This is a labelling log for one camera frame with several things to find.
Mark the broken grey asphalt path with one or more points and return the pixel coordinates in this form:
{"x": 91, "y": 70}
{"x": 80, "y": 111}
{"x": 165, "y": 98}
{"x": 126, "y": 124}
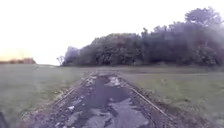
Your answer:
{"x": 100, "y": 96}

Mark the dark wood of trees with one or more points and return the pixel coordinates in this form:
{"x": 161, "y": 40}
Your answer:
{"x": 156, "y": 46}

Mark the small bare tree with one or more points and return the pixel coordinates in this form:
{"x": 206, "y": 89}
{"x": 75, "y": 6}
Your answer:
{"x": 60, "y": 60}

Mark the green grass field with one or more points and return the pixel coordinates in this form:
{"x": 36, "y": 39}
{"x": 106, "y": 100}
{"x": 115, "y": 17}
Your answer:
{"x": 180, "y": 86}
{"x": 30, "y": 83}

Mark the distant reddish tree line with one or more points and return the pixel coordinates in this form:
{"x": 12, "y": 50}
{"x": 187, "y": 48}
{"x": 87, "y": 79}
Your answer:
{"x": 20, "y": 61}

